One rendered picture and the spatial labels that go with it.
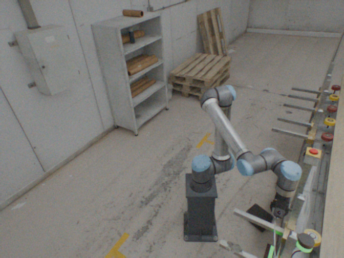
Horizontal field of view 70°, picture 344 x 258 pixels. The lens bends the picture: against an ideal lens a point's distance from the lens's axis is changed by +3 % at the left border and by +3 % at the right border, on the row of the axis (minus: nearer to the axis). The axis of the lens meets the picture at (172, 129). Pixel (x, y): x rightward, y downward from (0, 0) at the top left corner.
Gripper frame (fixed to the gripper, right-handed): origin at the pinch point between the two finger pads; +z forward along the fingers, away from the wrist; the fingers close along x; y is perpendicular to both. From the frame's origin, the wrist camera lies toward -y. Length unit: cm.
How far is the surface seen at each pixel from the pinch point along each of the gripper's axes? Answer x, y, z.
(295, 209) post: -7.3, 4.4, -7.0
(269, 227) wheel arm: 1.9, 0.8, 11.3
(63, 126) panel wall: 255, 42, 44
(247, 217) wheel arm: 14.7, 0.8, 11.3
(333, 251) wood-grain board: -27.5, -1.3, 5.3
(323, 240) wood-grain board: -23.3, 2.4, 5.2
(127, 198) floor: 145, 21, 95
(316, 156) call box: -9.8, 28.7, -26.5
